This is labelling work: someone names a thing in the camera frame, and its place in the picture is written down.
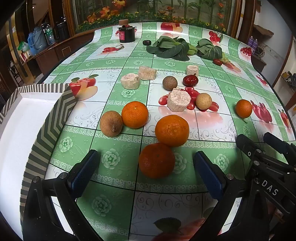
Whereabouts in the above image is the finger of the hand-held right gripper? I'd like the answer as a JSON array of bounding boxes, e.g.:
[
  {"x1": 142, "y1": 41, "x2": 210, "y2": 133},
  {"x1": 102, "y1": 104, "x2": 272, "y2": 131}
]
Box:
[
  {"x1": 264, "y1": 132, "x2": 296, "y2": 166},
  {"x1": 235, "y1": 134, "x2": 296, "y2": 174}
]

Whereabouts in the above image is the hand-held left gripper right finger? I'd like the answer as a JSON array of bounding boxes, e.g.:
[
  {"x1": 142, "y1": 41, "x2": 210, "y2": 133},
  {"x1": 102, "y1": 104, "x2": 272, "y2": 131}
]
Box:
[{"x1": 194, "y1": 151, "x2": 271, "y2": 241}]

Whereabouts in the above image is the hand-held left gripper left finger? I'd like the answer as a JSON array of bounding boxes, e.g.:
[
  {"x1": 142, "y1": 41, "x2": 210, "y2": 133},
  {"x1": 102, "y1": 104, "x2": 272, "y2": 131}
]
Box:
[{"x1": 22, "y1": 149, "x2": 102, "y2": 241}]

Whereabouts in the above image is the small stemmed orange tangerine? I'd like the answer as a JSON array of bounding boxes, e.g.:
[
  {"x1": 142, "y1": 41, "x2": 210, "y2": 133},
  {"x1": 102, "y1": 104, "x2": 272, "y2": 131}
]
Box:
[{"x1": 235, "y1": 99, "x2": 253, "y2": 123}]

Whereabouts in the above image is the large brown round fruit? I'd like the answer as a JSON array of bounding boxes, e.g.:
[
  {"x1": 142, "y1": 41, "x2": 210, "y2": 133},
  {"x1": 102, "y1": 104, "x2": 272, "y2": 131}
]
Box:
[{"x1": 100, "y1": 111, "x2": 123, "y2": 137}]

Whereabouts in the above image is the light tan round fruit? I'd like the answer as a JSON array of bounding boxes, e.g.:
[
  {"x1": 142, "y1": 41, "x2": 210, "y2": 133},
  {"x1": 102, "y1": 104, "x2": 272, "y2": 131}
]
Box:
[{"x1": 196, "y1": 93, "x2": 212, "y2": 110}]

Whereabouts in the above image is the striped white cardboard box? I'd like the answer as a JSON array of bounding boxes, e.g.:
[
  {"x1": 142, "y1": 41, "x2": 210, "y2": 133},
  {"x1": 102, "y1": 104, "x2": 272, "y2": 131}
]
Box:
[{"x1": 0, "y1": 84, "x2": 78, "y2": 223}]

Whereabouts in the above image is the large pinkish dried cake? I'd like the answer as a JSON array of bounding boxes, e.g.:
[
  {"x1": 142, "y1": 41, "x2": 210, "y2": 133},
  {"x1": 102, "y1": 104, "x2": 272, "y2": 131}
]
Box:
[{"x1": 167, "y1": 87, "x2": 191, "y2": 112}]

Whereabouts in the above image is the round beige dried cake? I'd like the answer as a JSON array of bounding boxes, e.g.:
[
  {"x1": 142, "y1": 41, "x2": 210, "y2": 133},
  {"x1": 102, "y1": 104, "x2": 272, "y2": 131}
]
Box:
[{"x1": 120, "y1": 73, "x2": 141, "y2": 90}]

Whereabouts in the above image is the green fruit printed tablecloth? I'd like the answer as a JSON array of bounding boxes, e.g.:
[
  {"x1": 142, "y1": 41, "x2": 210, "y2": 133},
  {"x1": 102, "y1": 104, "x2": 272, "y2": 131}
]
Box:
[{"x1": 42, "y1": 21, "x2": 296, "y2": 241}]

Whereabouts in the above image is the wooden side shelf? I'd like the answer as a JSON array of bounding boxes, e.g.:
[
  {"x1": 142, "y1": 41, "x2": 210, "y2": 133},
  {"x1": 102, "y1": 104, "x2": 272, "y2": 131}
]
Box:
[{"x1": 251, "y1": 24, "x2": 274, "y2": 72}]

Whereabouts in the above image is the shiny red jujube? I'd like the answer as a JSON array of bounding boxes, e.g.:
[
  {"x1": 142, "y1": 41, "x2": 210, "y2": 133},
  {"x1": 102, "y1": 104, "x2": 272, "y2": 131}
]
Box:
[{"x1": 183, "y1": 75, "x2": 198, "y2": 87}]

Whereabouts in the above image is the small pale dried cake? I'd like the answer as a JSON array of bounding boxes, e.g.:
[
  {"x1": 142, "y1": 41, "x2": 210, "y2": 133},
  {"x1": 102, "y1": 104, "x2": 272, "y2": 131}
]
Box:
[{"x1": 186, "y1": 65, "x2": 200, "y2": 76}]

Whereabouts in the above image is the green bok choy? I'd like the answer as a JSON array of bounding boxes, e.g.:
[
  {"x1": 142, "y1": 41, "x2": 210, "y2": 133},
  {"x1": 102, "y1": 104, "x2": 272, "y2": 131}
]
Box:
[
  {"x1": 195, "y1": 38, "x2": 229, "y2": 63},
  {"x1": 146, "y1": 36, "x2": 197, "y2": 62}
]

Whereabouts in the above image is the squarish beige dried cake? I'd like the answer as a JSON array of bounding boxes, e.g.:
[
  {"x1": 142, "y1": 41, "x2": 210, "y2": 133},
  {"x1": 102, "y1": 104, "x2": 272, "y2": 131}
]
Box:
[{"x1": 138, "y1": 66, "x2": 157, "y2": 81}]

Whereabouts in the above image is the wooden cabinet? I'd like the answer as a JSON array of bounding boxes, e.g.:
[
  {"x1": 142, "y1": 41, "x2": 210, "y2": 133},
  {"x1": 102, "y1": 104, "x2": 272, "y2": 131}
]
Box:
[{"x1": 22, "y1": 30, "x2": 94, "y2": 77}]

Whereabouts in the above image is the blue plastic jug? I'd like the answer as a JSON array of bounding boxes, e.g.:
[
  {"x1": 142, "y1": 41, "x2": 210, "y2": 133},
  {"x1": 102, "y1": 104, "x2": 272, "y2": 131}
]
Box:
[{"x1": 27, "y1": 32, "x2": 37, "y2": 56}]

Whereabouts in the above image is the green white bag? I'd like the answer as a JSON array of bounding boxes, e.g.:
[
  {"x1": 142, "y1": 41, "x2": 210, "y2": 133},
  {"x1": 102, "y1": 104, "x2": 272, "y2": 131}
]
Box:
[{"x1": 17, "y1": 41, "x2": 30, "y2": 57}]

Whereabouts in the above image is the blue grey thermos jug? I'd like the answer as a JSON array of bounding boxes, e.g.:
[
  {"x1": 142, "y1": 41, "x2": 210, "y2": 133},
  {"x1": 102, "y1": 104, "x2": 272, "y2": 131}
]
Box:
[{"x1": 33, "y1": 27, "x2": 49, "y2": 52}]

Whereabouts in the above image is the clear green-label plastic bottle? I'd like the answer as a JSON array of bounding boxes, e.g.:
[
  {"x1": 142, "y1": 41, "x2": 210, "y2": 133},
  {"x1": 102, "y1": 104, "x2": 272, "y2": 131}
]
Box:
[{"x1": 44, "y1": 23, "x2": 56, "y2": 45}]

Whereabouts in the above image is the black red-label jar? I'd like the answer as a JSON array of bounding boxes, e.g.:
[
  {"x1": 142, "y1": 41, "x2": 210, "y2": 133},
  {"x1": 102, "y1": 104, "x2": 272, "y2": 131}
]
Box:
[{"x1": 116, "y1": 25, "x2": 137, "y2": 44}]

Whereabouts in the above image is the black thermos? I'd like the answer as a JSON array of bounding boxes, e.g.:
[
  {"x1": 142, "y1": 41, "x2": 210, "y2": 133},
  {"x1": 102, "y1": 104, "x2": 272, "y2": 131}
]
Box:
[{"x1": 54, "y1": 21, "x2": 70, "y2": 42}]

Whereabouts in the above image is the flower painted glass screen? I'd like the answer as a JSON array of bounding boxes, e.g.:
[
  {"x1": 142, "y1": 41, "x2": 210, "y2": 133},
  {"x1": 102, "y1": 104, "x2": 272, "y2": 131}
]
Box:
[{"x1": 69, "y1": 0, "x2": 241, "y2": 35}]

